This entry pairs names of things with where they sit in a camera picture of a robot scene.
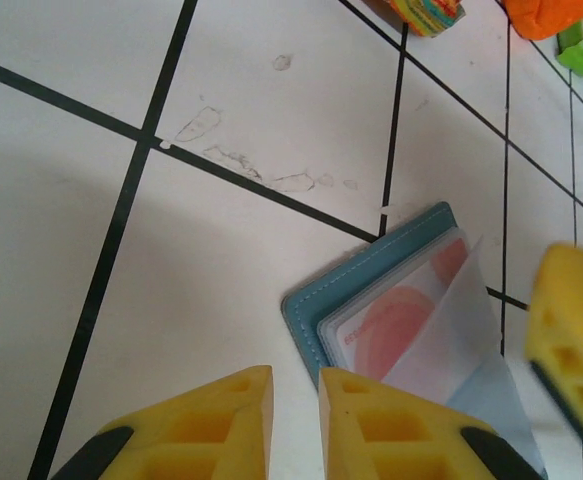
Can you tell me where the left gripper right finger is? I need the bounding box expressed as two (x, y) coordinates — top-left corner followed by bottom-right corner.
(318, 368), (547, 480)

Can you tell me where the teal card holder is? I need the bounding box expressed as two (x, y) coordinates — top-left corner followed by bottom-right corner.
(281, 201), (547, 480)

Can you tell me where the orange toy fruit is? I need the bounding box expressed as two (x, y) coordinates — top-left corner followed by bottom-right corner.
(500, 0), (583, 41)

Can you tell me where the white card with red circle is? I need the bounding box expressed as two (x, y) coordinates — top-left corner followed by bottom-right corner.
(338, 237), (472, 396)

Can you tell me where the red and yellow snack pouch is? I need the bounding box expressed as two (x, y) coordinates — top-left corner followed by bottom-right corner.
(363, 0), (467, 39)

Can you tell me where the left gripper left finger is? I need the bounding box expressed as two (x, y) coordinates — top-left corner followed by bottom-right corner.
(50, 364), (275, 480)

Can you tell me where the green snack packet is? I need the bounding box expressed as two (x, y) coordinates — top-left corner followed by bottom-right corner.
(555, 12), (583, 80)

